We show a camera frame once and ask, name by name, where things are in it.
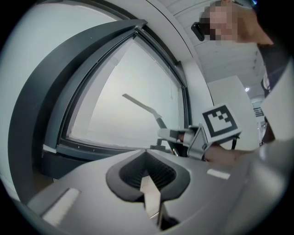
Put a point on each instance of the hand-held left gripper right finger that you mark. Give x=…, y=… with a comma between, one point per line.
x=206, y=195

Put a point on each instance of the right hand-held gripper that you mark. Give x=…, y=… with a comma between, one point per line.
x=220, y=124

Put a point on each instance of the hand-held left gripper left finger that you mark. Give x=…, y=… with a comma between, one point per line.
x=92, y=195

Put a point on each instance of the frosted window glass pane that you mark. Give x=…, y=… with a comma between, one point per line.
x=119, y=110

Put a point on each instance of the person's right forearm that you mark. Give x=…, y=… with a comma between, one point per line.
x=225, y=156

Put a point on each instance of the black roller blind housing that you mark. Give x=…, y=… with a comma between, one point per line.
x=160, y=52

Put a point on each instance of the person's black shirt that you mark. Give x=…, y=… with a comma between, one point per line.
x=273, y=62

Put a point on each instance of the person's head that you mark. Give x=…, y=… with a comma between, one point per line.
x=243, y=27

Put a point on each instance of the wide frosted window pane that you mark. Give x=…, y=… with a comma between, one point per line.
x=34, y=57

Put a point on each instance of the black head-worn camera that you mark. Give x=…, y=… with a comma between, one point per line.
x=198, y=31

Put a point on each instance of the black window frame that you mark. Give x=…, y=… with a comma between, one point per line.
x=41, y=91

